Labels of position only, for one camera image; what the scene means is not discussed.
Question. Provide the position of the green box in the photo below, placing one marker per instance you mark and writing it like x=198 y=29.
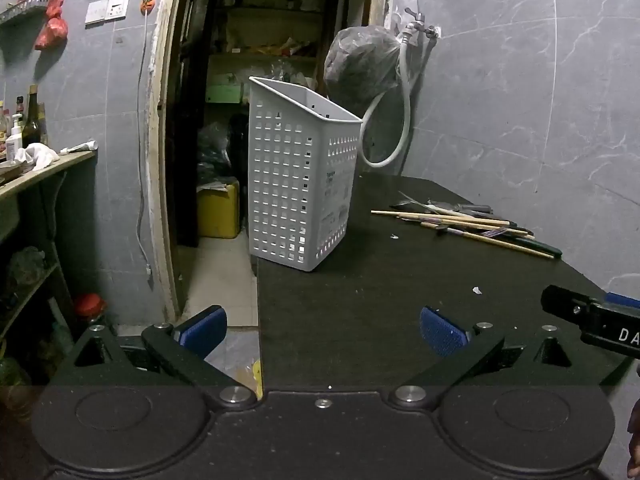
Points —
x=225 y=92

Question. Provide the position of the pale door frame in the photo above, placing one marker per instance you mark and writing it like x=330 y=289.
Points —
x=160 y=160

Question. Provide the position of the black plastic bag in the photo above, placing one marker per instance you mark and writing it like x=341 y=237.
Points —
x=215 y=155

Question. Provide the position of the metal fork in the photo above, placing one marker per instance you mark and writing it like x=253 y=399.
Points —
x=495 y=233

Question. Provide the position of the metal faucet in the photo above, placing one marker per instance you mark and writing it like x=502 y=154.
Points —
x=417 y=22

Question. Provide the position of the plain wooden chopstick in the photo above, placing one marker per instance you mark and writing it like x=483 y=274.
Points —
x=465 y=222
x=440 y=217

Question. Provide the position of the light blue ceramic spoon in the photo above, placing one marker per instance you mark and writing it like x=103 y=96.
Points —
x=445 y=208

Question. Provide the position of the white perforated plastic basket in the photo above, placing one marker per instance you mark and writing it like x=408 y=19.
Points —
x=290 y=160

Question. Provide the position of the person's right hand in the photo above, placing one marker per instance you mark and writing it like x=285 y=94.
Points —
x=635 y=430

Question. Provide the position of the white pump bottle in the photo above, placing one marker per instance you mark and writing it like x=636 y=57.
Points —
x=15 y=140

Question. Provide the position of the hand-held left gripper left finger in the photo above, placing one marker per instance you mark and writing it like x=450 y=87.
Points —
x=202 y=327

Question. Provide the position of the red plastic bag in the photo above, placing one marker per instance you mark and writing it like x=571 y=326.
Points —
x=56 y=5
x=51 y=34

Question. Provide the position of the wooden shelf unit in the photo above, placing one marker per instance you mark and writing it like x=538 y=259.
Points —
x=45 y=170

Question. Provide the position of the white tube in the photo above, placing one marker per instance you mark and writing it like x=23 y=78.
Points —
x=80 y=147

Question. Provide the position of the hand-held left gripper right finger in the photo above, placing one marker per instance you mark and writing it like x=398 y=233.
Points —
x=442 y=332

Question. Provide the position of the dark glass bottle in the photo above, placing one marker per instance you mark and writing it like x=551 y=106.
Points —
x=31 y=120

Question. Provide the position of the red-lidded jar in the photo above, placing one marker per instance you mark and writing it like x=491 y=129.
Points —
x=90 y=306

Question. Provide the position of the metal wall rack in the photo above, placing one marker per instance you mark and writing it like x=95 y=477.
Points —
x=25 y=9

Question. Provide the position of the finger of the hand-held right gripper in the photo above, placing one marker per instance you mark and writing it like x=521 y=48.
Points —
x=600 y=322
x=625 y=301

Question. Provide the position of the yellow plastic container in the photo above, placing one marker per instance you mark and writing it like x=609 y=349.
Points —
x=217 y=212

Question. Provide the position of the orange wall hook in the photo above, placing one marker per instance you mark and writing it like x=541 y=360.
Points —
x=146 y=2

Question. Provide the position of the white cloth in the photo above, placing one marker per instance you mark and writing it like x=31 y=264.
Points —
x=37 y=154

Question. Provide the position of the white wall switch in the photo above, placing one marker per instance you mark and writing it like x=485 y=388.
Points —
x=107 y=9

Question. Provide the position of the metal peeler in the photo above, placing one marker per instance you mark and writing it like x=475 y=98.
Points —
x=472 y=207

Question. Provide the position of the grey plastic bag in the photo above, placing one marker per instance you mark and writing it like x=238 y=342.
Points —
x=360 y=65

